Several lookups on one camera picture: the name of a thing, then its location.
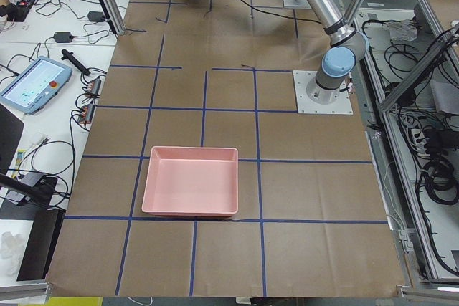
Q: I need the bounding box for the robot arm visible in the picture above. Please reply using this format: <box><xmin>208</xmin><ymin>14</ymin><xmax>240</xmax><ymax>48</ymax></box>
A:
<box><xmin>306</xmin><ymin>0</ymin><xmax>369</xmax><ymax>105</ymax></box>

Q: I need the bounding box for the pink plastic bin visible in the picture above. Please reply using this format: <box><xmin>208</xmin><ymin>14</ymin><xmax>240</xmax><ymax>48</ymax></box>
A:
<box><xmin>141</xmin><ymin>146</ymin><xmax>239</xmax><ymax>217</ymax></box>

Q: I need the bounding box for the black power adapter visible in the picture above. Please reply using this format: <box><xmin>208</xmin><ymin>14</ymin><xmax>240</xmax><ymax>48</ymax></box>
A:
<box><xmin>87</xmin><ymin>11</ymin><xmax>105</xmax><ymax>23</ymax></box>
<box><xmin>53</xmin><ymin>32</ymin><xmax>74</xmax><ymax>43</ymax></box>

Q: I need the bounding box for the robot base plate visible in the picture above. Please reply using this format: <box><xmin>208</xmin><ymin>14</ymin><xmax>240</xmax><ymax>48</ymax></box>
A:
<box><xmin>283</xmin><ymin>0</ymin><xmax>311</xmax><ymax>9</ymax></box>
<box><xmin>293</xmin><ymin>70</ymin><xmax>354</xmax><ymax>115</ymax></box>

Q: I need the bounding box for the black camera stand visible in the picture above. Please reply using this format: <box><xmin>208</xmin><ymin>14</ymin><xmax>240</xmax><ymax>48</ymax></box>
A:
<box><xmin>1</xmin><ymin>171</ymin><xmax>57</xmax><ymax>207</ymax></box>

